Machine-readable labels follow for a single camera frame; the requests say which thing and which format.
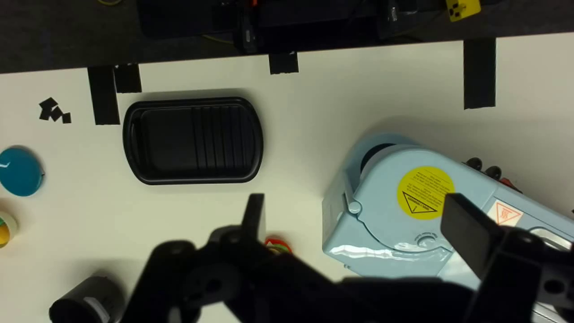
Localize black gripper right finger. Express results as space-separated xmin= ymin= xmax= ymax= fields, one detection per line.
xmin=441 ymin=194 xmax=507 ymax=278

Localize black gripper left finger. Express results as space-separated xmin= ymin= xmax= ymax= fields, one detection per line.
xmin=206 ymin=194 xmax=265 ymax=249

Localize yellow black marker tag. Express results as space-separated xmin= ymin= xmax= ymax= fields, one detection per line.
xmin=444 ymin=0 xmax=482 ymax=21

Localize toy hamburger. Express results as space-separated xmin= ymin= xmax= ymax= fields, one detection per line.
xmin=265 ymin=237 xmax=290 ymax=253

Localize black plastic tray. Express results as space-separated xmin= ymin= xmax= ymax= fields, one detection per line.
xmin=122 ymin=97 xmax=263 ymax=185

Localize black cylinder cup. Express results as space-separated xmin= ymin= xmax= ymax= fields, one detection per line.
xmin=48 ymin=274 xmax=125 ymax=323

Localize black tape strip middle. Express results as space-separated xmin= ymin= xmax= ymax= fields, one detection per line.
xmin=269 ymin=52 xmax=297 ymax=73

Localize black tape strip right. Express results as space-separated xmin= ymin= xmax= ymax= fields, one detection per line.
xmin=462 ymin=37 xmax=496 ymax=109

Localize short black tape strip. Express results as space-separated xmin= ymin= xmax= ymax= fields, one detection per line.
xmin=114 ymin=63 xmax=141 ymax=93

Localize black tape strip left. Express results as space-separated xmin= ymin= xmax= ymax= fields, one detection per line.
xmin=87 ymin=66 xmax=120 ymax=125

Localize small black tape pieces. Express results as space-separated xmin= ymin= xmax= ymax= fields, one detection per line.
xmin=39 ymin=97 xmax=71 ymax=124

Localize blue round lid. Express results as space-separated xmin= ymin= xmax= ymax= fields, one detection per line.
xmin=0 ymin=145 xmax=43 ymax=197

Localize yellow green small object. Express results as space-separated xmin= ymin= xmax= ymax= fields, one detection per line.
xmin=0 ymin=215 xmax=17 ymax=247

